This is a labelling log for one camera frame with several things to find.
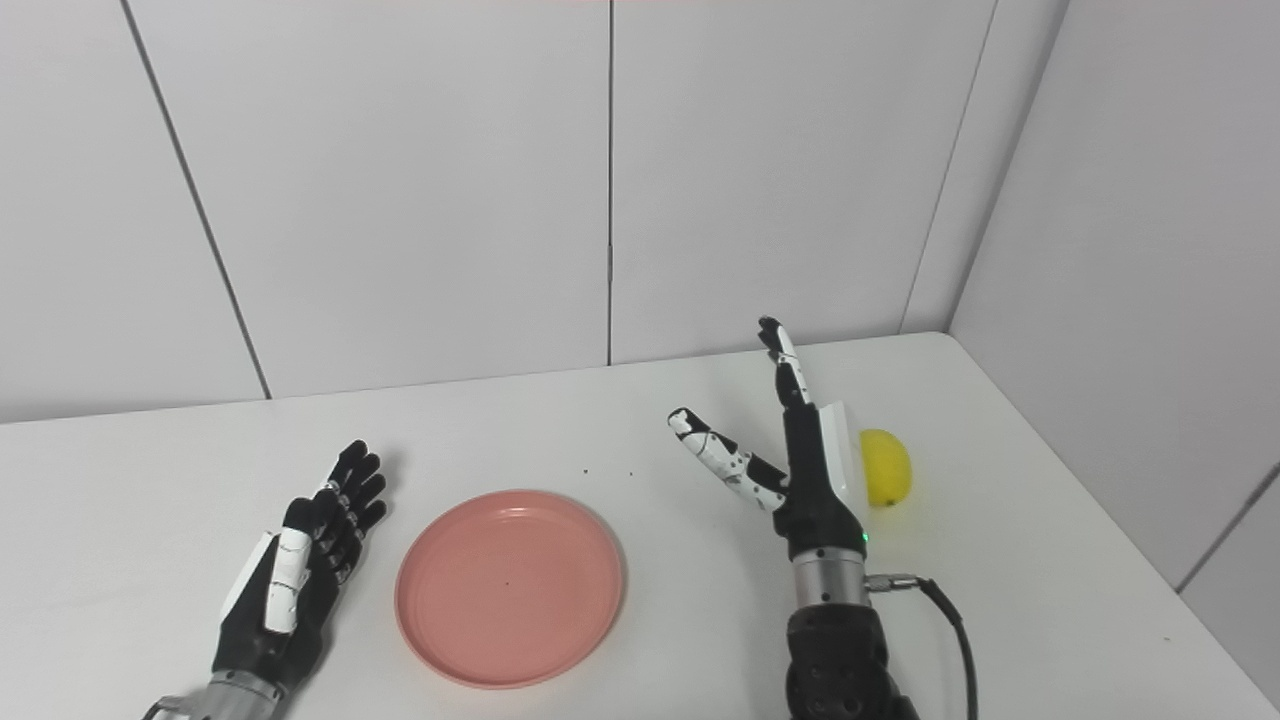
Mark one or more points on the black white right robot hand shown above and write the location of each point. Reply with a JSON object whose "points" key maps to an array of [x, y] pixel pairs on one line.
{"points": [[815, 470]]}

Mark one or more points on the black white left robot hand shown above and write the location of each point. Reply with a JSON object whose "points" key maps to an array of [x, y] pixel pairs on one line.
{"points": [[285, 590]]}

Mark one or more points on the yellow lemon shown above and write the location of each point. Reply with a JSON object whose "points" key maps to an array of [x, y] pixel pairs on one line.
{"points": [[888, 468]]}

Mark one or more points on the pink round plate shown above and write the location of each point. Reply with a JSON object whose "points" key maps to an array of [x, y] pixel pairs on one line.
{"points": [[508, 588]]}

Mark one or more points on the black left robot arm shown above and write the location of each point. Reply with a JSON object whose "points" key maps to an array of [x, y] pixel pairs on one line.
{"points": [[235, 698]]}

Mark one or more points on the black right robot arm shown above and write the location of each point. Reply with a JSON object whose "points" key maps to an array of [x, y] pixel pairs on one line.
{"points": [[835, 640]]}

